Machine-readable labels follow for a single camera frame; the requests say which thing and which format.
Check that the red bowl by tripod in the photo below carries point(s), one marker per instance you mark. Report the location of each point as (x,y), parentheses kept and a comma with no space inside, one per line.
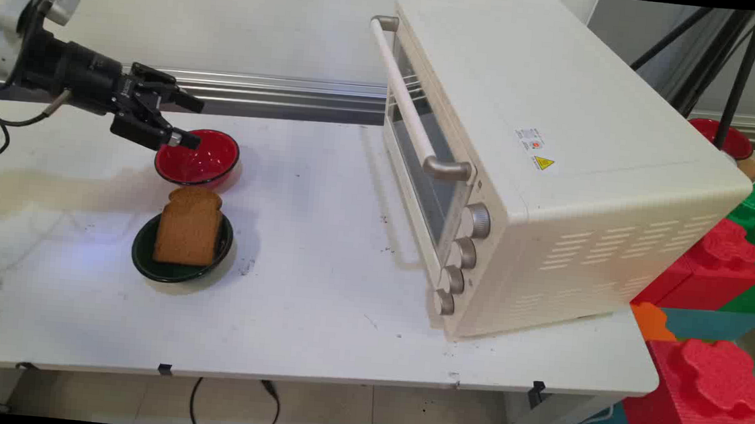
(737,142)

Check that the yellow warning sticker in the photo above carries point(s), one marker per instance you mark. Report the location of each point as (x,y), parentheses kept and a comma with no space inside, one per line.
(544,163)

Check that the white table leg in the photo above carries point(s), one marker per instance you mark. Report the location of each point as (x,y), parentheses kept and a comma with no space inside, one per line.
(557,415)

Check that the small red foam block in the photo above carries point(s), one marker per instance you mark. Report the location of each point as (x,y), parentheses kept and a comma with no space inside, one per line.
(723,266)

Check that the orange foam block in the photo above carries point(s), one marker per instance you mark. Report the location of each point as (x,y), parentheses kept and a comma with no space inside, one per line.
(653,323)

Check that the white label sticker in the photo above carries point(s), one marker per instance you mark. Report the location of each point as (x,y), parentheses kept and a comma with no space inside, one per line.
(529,139)

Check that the silver oven knob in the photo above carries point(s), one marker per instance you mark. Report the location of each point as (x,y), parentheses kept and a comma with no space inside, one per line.
(452,280)
(444,303)
(477,221)
(464,253)

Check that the black table edge clip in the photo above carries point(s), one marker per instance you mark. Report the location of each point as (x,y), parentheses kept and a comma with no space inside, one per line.
(539,388)
(165,370)
(26,365)

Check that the red bowl with black rim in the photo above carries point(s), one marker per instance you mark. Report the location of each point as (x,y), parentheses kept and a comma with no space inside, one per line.
(199,161)

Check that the cream toaster oven body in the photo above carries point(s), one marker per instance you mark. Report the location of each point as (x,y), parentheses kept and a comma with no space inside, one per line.
(588,188)

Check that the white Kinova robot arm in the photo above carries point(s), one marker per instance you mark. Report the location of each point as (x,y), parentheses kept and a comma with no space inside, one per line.
(0,17)

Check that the brown bread slice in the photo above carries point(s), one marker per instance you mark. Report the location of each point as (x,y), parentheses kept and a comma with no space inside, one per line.
(189,231)

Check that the teal foam block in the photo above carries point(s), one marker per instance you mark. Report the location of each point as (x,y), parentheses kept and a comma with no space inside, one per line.
(712,324)

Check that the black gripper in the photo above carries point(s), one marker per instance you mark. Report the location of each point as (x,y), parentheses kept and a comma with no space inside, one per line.
(88,78)

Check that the dark green bowl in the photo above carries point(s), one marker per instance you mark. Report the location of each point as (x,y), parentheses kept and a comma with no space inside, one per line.
(174,271)

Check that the large red foam block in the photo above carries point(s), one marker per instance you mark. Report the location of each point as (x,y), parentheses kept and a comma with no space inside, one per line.
(706,406)

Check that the black tripod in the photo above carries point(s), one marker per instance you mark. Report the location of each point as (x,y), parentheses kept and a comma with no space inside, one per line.
(742,72)

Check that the aluminium rail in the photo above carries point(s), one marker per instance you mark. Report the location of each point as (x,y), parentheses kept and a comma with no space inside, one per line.
(279,93)

